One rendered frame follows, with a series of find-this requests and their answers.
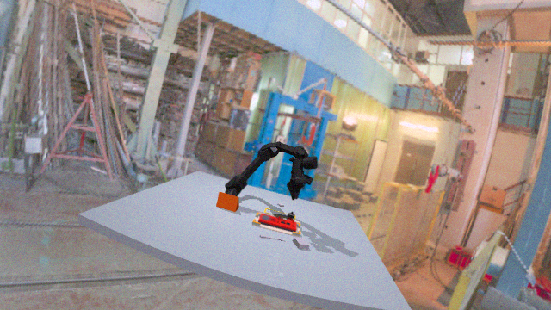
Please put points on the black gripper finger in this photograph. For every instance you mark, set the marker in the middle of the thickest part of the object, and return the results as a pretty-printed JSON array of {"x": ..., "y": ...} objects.
[
  {"x": 297, "y": 188},
  {"x": 291, "y": 192}
]

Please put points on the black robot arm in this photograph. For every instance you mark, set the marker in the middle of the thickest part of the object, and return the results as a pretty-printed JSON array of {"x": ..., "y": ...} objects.
[{"x": 300, "y": 160}]

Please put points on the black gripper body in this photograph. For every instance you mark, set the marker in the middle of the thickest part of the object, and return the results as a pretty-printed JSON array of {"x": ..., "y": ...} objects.
[{"x": 297, "y": 178}]

